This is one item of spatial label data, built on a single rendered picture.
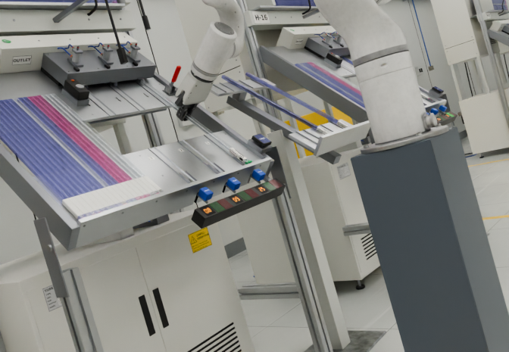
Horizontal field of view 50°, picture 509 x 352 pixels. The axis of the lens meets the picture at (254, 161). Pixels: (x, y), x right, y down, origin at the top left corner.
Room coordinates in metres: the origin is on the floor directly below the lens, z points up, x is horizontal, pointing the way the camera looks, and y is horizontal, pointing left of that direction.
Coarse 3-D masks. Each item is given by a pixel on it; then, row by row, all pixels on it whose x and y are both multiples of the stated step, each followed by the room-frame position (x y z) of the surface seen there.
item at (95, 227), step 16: (224, 176) 1.47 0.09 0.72; (240, 176) 1.54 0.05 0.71; (176, 192) 1.34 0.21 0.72; (192, 192) 1.40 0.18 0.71; (224, 192) 1.52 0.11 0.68; (112, 208) 1.20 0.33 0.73; (128, 208) 1.23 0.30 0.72; (144, 208) 1.27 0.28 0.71; (160, 208) 1.32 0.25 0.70; (176, 208) 1.38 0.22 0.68; (80, 224) 1.13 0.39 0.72; (96, 224) 1.17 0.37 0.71; (112, 224) 1.22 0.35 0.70; (128, 224) 1.26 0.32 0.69; (80, 240) 1.16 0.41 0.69
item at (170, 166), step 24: (168, 144) 1.55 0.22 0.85; (192, 144) 1.60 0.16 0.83; (216, 144) 1.64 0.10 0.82; (240, 144) 1.69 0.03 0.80; (144, 168) 1.41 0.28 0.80; (168, 168) 1.45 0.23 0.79; (192, 168) 1.49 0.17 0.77; (216, 168) 1.52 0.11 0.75; (48, 192) 1.21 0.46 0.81; (72, 216) 1.17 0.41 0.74
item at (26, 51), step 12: (0, 36) 1.61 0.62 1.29; (12, 36) 1.64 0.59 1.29; (24, 36) 1.66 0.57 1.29; (36, 36) 1.69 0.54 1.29; (48, 36) 1.72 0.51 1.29; (60, 36) 1.74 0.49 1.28; (72, 36) 1.77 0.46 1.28; (84, 36) 1.81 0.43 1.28; (96, 36) 1.84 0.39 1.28; (108, 36) 1.87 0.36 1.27; (120, 36) 1.91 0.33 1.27; (0, 48) 1.55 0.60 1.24; (12, 48) 1.57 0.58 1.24; (24, 48) 1.60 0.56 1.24; (36, 48) 1.63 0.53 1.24; (48, 48) 1.66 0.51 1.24; (60, 48) 1.69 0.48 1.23; (84, 48) 1.76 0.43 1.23; (0, 60) 1.57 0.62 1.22; (12, 60) 1.59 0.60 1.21; (24, 60) 1.62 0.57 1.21; (36, 60) 1.65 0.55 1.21; (0, 72) 1.58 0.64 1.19; (12, 72) 1.61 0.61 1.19
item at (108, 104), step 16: (0, 80) 1.56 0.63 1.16; (16, 80) 1.59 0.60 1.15; (32, 80) 1.61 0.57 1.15; (48, 80) 1.65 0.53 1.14; (128, 80) 1.82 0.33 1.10; (0, 96) 1.49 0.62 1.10; (16, 96) 1.51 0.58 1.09; (64, 96) 1.60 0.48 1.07; (96, 96) 1.66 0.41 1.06; (112, 96) 1.69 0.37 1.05; (128, 96) 1.72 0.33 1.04; (144, 96) 1.76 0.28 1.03; (80, 112) 1.55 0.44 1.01; (96, 112) 1.58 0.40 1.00; (112, 112) 1.60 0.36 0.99; (128, 112) 1.64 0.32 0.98; (144, 112) 1.76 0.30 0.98
